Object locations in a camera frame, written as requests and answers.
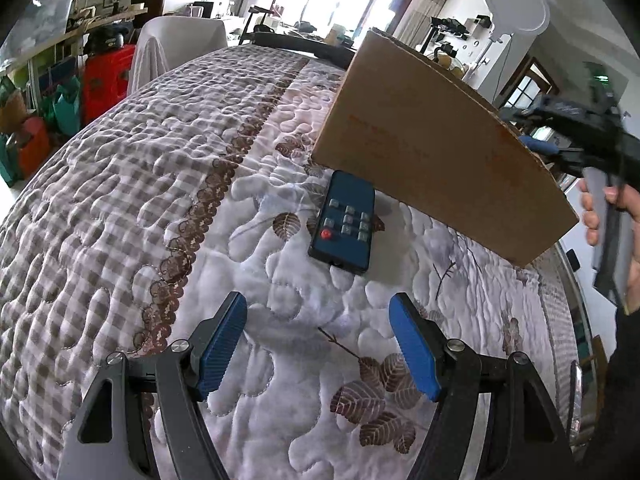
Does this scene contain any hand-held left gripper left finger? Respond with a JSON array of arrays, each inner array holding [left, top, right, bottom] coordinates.
[[56, 291, 248, 480]]

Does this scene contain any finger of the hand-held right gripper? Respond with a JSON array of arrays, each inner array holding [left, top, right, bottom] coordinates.
[[517, 132, 561, 157]]

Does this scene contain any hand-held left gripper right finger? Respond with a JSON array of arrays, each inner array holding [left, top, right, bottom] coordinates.
[[389, 292, 573, 480]]

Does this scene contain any cardboard box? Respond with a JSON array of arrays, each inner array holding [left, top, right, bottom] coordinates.
[[312, 28, 580, 267]]

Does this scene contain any blue remote control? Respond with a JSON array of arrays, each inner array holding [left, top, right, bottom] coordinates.
[[307, 170, 377, 275]]

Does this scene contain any person's right forearm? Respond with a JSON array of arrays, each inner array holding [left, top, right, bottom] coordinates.
[[575, 305, 640, 480]]

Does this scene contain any person's right hand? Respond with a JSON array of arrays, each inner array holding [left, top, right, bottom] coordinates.
[[577, 180, 640, 311]]

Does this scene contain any long black case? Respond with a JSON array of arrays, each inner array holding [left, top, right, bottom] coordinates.
[[250, 31, 361, 68]]

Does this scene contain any orange bin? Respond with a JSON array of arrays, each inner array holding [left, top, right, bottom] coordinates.
[[20, 117, 51, 176]]

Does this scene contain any green bag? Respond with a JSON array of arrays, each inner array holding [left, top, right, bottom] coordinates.
[[42, 85, 83, 136]]

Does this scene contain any red plastic bin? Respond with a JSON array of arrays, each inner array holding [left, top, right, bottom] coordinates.
[[82, 44, 137, 126]]

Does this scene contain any white covered chair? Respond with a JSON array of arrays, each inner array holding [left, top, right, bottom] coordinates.
[[127, 16, 228, 96]]

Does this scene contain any white ring lamp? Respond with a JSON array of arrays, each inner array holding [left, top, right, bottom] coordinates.
[[482, 0, 550, 106]]

